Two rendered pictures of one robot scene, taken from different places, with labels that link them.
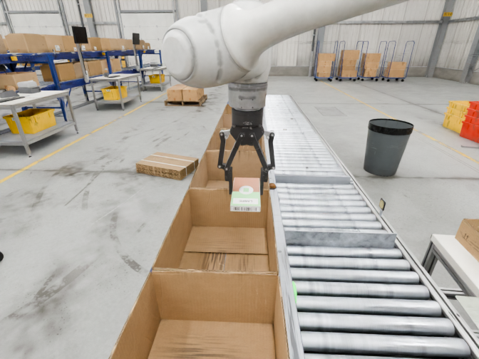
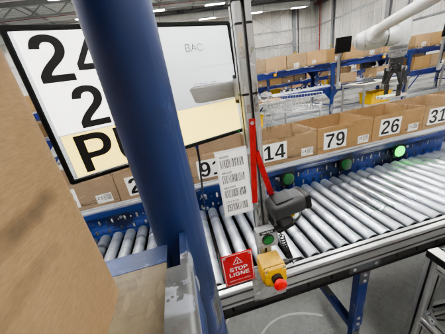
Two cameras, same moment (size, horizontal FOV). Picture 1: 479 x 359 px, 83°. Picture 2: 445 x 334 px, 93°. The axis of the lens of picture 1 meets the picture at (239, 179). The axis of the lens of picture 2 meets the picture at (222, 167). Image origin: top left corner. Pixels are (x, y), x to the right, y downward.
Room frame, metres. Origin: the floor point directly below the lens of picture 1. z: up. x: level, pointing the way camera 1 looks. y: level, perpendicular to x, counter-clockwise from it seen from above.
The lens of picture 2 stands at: (-0.77, -1.13, 1.41)
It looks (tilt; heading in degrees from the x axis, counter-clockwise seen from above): 22 degrees down; 78
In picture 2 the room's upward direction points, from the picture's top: 9 degrees counter-clockwise
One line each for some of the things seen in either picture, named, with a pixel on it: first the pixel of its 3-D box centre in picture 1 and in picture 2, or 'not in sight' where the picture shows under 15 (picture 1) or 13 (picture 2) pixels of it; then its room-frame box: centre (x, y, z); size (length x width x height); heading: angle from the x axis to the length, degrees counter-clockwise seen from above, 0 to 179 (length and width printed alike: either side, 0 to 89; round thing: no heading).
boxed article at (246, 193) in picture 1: (246, 193); (391, 95); (0.65, -0.02, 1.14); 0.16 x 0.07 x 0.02; 177
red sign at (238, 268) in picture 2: not in sight; (247, 265); (-0.64, -0.65, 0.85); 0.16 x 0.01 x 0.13; 177
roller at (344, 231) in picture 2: not in sight; (320, 211); (-0.15, -0.37, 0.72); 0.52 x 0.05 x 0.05; 87
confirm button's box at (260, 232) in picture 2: not in sight; (266, 236); (-0.57, -0.66, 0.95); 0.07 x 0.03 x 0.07; 177
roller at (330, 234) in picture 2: not in sight; (308, 214); (-0.21, -0.37, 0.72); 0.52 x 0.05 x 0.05; 87
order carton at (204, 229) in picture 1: (224, 243); (378, 121); (0.65, 0.05, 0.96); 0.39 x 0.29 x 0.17; 177
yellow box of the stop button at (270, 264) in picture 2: not in sight; (283, 266); (-0.54, -0.69, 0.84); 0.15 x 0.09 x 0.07; 177
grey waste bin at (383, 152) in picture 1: (384, 147); not in sight; (3.36, -1.89, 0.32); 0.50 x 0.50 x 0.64
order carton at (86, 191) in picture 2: not in sight; (87, 185); (-1.31, 0.14, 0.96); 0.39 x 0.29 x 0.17; 177
